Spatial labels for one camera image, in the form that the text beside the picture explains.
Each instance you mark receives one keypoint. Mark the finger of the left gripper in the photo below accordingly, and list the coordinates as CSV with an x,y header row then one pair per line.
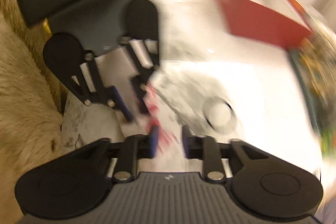
x,y
122,101
140,92

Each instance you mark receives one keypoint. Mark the white printed shopping bag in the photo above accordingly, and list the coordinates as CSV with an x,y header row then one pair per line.
x,y
116,69

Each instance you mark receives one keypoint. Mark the red cardboard box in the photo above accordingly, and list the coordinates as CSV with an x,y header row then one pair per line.
x,y
277,22

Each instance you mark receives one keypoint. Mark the teal dish tray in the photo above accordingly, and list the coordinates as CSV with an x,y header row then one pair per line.
x,y
312,102

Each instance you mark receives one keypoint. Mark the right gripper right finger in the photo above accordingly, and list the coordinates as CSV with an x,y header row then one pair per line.
x,y
209,151

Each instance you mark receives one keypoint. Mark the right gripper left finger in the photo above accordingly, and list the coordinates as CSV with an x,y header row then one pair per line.
x,y
128,153

